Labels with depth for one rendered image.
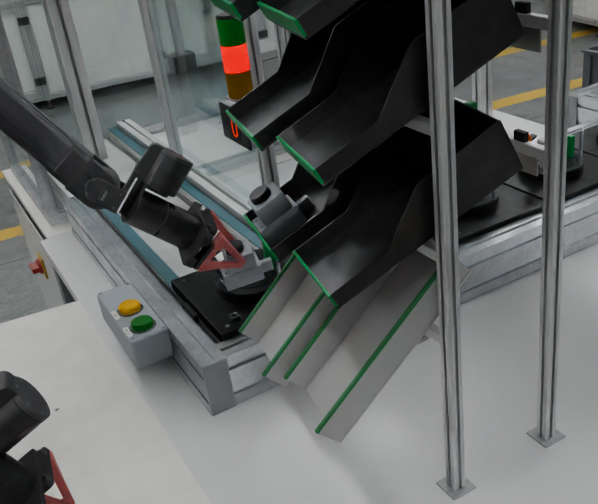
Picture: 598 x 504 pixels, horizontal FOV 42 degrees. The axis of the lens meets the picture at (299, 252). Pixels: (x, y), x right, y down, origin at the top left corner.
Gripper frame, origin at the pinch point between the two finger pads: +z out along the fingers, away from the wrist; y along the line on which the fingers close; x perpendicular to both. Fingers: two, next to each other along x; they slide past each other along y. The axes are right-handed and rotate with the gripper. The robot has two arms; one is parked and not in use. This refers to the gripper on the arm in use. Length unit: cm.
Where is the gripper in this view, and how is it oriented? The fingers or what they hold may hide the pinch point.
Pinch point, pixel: (236, 254)
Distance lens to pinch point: 126.1
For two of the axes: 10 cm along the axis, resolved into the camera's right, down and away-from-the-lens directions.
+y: -2.8, -5.5, 7.9
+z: 7.5, 3.8, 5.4
